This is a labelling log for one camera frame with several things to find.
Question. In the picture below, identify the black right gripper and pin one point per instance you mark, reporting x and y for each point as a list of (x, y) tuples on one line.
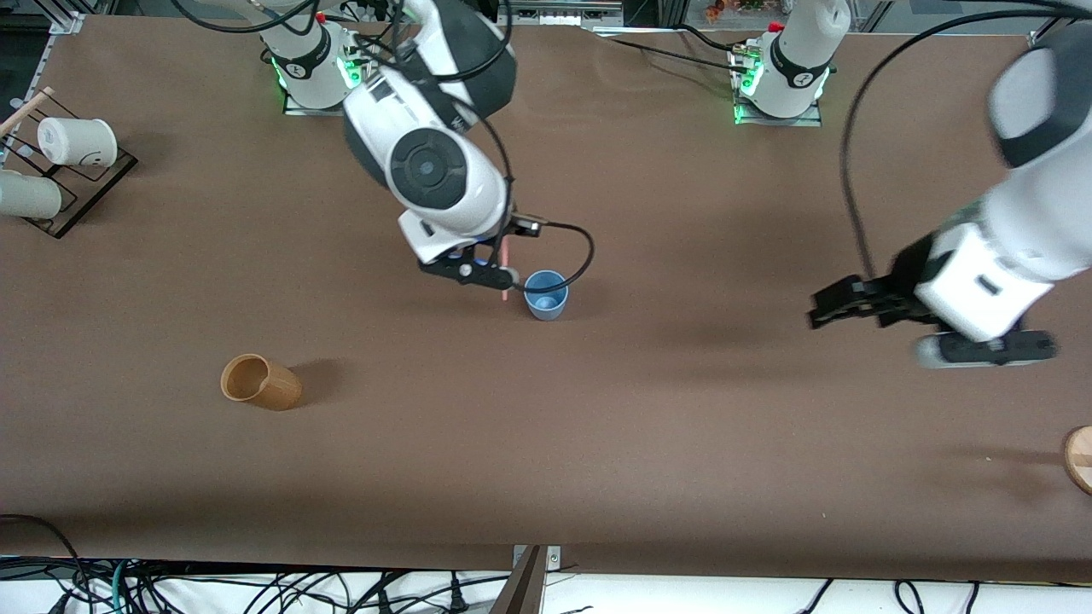
[(524, 231)]

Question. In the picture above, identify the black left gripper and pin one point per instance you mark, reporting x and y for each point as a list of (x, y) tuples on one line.
[(906, 271)]

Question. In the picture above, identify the pink straw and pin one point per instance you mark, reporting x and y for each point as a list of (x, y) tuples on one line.
[(506, 247)]

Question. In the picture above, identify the blue plastic cup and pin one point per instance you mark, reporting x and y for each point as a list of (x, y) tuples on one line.
[(546, 309)]

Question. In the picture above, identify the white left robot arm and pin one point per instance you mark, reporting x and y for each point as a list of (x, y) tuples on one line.
[(1032, 230)]

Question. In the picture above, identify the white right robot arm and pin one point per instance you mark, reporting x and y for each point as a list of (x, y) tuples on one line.
[(426, 166)]

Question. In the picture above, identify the brown wooden cup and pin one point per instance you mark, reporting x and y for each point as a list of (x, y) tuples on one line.
[(273, 392)]

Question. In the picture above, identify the black cup rack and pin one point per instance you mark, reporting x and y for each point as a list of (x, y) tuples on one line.
[(81, 200)]

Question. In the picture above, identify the white cup with face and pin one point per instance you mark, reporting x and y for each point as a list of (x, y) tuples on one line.
[(72, 141)]

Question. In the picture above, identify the plain white cup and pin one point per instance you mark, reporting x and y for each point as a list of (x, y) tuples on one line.
[(30, 196)]

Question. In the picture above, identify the grey metal box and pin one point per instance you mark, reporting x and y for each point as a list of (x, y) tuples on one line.
[(554, 15)]

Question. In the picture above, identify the round wooden disc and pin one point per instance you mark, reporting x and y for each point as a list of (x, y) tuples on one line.
[(1080, 460)]

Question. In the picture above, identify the orange background clutter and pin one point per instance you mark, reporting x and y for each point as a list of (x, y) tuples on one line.
[(717, 8)]

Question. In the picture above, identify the dark brown bar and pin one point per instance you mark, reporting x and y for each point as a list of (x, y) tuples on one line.
[(520, 597)]

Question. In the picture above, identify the wooden rack dowel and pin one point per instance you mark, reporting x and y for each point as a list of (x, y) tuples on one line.
[(26, 109)]

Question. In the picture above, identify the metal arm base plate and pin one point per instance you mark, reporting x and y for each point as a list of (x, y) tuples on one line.
[(328, 111), (781, 122)]

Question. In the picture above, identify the small metal table bracket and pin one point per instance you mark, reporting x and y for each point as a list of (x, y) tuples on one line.
[(554, 558)]

